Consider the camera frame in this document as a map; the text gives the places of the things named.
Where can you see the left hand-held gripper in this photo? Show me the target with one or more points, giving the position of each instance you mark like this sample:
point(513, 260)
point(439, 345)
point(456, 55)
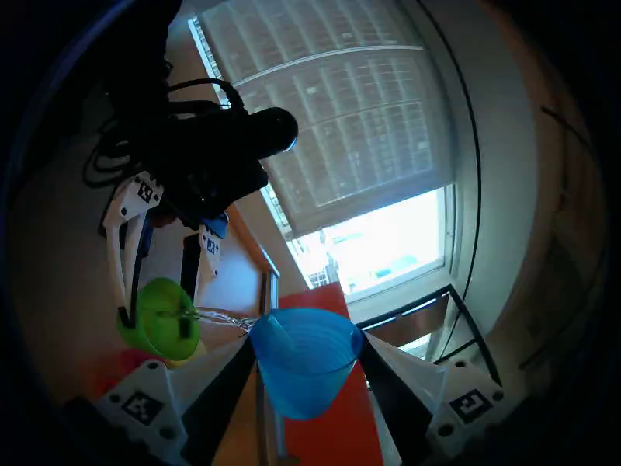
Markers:
point(218, 155)

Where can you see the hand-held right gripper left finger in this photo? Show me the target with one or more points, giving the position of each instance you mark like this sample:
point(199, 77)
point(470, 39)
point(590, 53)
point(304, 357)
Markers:
point(160, 388)

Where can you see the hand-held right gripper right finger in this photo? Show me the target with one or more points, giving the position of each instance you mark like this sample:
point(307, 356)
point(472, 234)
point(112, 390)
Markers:
point(456, 383)

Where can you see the green plastic cup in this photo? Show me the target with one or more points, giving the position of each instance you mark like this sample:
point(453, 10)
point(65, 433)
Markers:
point(160, 323)

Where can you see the blue plastic cup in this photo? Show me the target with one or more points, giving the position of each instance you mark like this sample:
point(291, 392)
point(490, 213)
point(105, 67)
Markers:
point(305, 369)

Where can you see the yellow plastic cup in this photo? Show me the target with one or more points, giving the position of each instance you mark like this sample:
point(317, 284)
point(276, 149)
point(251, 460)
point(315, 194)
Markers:
point(186, 358)

